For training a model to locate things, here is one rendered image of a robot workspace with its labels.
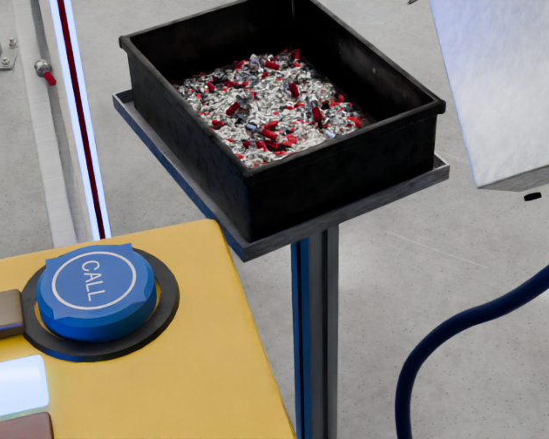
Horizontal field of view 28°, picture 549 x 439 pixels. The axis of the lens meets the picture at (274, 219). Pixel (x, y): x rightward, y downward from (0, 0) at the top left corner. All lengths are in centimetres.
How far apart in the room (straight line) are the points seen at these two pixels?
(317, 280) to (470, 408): 89
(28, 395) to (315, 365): 63
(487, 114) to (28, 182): 164
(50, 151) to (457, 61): 31
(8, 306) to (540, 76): 37
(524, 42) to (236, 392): 37
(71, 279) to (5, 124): 203
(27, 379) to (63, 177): 45
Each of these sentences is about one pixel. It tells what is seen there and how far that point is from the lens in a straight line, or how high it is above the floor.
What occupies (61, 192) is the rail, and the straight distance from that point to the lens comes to 77.
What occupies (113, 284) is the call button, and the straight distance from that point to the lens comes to 37.
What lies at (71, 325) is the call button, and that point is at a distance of 36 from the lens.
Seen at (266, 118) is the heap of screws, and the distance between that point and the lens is 87.
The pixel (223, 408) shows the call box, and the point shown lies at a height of 107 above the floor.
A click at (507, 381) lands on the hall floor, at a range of 180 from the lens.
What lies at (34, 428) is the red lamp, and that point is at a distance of 34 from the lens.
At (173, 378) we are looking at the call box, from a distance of 35.
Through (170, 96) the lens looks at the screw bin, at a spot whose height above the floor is 88.
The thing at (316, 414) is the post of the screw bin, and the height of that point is 55.
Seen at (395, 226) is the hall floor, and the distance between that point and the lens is 204.
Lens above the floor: 133
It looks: 40 degrees down
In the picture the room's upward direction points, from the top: 2 degrees counter-clockwise
